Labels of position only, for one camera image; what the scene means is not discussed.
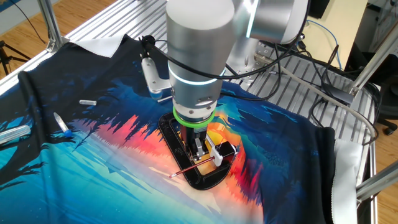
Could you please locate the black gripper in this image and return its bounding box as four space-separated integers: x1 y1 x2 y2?
179 123 208 162

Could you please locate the red pencil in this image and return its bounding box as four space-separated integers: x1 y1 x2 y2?
168 156 216 179

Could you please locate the black pencil sharpener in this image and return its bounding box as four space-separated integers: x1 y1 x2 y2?
210 141 239 168

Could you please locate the black C-clamp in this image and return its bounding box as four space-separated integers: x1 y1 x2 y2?
157 111 243 192

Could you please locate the sunset forest printed cloth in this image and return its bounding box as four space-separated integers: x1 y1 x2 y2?
0 33 364 224

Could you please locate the blue capped plastic tube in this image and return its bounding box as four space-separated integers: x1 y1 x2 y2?
52 111 73 139

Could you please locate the black power adapter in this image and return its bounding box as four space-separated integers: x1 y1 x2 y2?
323 83 356 105

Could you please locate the large clear plastic tube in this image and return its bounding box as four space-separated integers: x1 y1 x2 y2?
0 124 32 146

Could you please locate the black office chair base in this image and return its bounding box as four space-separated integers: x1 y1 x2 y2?
375 82 398 136

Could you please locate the black tripod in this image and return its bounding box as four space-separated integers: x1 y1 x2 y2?
0 39 32 76

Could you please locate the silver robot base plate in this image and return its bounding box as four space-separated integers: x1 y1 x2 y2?
226 39 275 85

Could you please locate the black table cable bundle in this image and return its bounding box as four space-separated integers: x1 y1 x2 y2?
273 40 382 147

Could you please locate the blue cable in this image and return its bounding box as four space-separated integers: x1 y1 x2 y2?
305 19 343 71

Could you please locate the aluminium frame post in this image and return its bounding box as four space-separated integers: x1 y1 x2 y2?
355 161 398 201
347 22 398 96
36 0 71 53

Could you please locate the thin black floor cable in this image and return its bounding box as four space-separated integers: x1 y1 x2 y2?
8 0 48 45

